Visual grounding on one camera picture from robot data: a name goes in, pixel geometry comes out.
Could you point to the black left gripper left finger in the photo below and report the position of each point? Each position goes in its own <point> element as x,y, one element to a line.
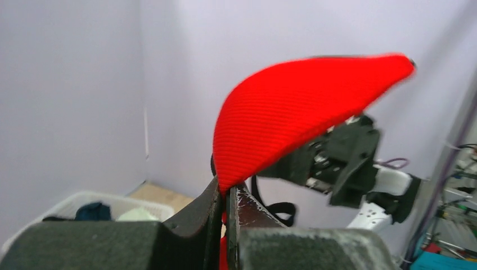
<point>187,240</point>

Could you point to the white plastic basket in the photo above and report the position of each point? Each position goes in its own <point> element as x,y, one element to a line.
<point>118,205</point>

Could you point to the pale green bra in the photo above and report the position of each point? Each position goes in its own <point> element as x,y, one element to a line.
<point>137,214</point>

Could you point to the red bra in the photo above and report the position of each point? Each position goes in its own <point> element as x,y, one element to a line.
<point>284,106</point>

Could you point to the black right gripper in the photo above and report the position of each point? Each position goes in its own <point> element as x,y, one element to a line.
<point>340,162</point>

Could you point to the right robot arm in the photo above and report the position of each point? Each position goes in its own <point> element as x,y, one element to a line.
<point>390,201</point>

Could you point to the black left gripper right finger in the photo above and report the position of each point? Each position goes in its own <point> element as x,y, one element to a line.
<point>257,240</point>

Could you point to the dark blue bra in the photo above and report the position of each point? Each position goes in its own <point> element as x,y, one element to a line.
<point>95,211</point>

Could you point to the black bra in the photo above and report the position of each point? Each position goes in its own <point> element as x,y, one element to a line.
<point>56,219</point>

